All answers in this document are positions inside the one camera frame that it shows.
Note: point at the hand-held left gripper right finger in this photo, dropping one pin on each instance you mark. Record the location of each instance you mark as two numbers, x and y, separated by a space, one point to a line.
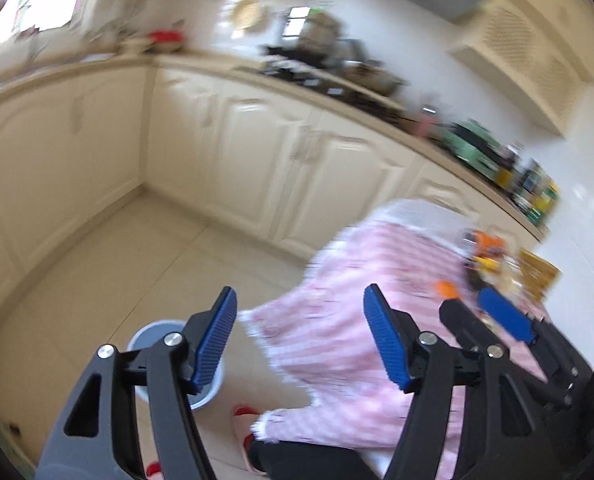
387 347

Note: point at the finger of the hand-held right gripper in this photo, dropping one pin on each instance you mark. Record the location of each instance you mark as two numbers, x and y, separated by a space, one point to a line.
506 314
458 319

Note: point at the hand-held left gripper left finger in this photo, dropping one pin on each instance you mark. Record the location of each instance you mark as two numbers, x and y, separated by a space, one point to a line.
216 342

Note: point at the blue white trash bin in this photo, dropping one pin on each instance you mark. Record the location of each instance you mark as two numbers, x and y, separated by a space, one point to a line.
147 334

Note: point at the small orange scrap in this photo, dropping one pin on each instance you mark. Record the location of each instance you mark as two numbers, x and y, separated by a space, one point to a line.
447 287

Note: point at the gold orange packet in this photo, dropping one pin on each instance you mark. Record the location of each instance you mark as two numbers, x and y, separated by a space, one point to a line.
539 270

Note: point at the pink checkered tablecloth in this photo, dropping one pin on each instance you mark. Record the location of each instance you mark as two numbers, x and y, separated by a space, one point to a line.
327 310

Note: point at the orange blue snack packet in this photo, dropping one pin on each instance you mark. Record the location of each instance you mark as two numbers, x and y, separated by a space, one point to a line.
489 242

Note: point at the red slipper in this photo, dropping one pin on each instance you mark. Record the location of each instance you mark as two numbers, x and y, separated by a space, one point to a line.
242 425
153 470

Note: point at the green yellow bottle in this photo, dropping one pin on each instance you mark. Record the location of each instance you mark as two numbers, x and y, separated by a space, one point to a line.
547 200

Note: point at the person's leg black pants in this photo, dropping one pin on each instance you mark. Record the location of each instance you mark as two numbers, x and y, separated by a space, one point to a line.
302 460

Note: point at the large dark oil bottle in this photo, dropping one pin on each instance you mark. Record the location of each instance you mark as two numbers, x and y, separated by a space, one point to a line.
509 165

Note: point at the green electric cooker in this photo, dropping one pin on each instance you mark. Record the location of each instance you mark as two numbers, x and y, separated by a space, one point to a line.
477 147

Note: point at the cream kitchen base cabinets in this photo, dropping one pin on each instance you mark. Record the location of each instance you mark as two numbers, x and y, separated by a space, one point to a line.
257 160

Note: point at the pink utensil holder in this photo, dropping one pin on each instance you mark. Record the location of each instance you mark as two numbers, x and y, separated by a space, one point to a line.
423 122

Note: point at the steel wok glass lid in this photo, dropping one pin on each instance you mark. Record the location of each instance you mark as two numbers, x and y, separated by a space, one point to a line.
377 80

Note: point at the black gas stove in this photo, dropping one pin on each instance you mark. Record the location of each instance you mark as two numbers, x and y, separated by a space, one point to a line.
302 72

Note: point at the red bowl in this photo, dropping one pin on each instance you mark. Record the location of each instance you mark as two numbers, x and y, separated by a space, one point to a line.
164 37

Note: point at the steel steamer pot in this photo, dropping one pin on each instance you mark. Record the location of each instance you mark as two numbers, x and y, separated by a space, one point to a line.
322 32

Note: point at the cream lattice wall cabinets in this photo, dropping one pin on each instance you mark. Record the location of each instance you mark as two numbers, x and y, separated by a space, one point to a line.
527 45

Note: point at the round yellow wall plate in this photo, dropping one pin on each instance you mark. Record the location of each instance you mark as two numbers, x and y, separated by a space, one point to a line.
249 12

